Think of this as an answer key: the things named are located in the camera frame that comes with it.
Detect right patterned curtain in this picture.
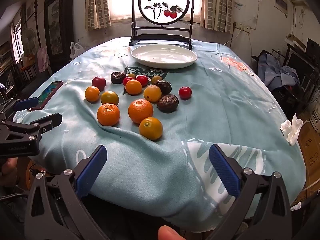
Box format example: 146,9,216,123
200,0,233,34

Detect left patterned curtain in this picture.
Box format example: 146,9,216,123
85,0,111,31

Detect round painted screen on stand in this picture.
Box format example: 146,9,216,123
129,0,195,49

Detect red tomato small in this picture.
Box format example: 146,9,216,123
123,76,134,86

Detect white plastic bag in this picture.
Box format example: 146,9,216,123
69,42,85,60

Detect dark passion fruit front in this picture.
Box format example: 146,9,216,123
157,94,179,113

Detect crumpled white tissue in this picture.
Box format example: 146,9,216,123
280,114,304,146

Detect dark passion fruit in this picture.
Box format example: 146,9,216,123
154,80,172,96
110,72,127,84
157,94,179,113

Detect pale yellow citrus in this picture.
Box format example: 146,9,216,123
143,85,162,102

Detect orange citrus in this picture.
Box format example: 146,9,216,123
125,79,142,95

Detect cardboard box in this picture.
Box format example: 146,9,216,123
292,113,319,205

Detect person's right hand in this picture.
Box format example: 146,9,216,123
158,225,185,240

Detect yellow-green citrus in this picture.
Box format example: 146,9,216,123
100,90,119,106

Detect person's left hand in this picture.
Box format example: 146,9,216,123
0,158,17,187

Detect small orange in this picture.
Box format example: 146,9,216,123
85,86,100,102

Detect smartphone with red case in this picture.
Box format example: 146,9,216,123
29,81,63,111

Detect mandarin orange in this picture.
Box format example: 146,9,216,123
127,99,153,124
97,103,120,126

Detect blue clothes pile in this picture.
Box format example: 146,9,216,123
257,50,300,91

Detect patterned curtain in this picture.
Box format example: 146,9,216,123
85,0,111,31
200,0,233,34

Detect white oval plate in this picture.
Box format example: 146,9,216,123
131,44,198,69

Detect wall power outlet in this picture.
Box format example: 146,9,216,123
233,22,251,34

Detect light blue printed tablecloth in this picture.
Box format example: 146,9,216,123
14,37,306,232

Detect small tan longan back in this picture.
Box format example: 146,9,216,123
128,73,136,79

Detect white bucket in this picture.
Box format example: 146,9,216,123
310,99,320,133

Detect yellow-orange citrus front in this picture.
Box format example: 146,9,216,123
139,117,163,141

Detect dark framed wall painting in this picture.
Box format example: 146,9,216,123
44,0,74,65

